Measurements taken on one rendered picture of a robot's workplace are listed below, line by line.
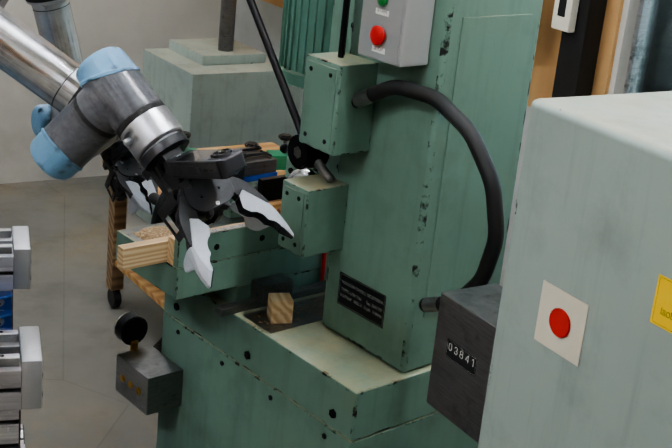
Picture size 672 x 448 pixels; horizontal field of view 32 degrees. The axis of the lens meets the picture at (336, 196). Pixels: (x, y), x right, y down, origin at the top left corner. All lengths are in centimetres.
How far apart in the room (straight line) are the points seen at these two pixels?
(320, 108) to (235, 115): 258
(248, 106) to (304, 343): 253
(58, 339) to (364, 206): 202
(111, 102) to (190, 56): 300
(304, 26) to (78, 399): 170
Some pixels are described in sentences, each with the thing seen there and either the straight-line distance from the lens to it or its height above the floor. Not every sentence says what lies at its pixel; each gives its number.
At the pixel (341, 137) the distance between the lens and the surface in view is 186.
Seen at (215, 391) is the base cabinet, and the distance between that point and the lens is 221.
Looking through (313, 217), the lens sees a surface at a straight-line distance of 193.
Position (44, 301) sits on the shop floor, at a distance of 407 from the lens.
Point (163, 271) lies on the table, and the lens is 207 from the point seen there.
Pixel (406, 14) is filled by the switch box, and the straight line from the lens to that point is 174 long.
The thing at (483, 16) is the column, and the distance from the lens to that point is 182.
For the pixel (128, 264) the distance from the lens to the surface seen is 201.
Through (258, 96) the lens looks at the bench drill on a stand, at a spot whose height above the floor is 60.
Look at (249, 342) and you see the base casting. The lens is 208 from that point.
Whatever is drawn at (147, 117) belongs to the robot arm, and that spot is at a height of 127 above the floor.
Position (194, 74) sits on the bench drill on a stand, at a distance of 432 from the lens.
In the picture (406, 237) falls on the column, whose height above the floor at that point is 104.
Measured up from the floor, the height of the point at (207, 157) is 124.
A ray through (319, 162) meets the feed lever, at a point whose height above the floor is 111.
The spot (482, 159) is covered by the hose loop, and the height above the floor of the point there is 122.
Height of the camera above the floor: 168
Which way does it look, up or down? 18 degrees down
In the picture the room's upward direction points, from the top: 6 degrees clockwise
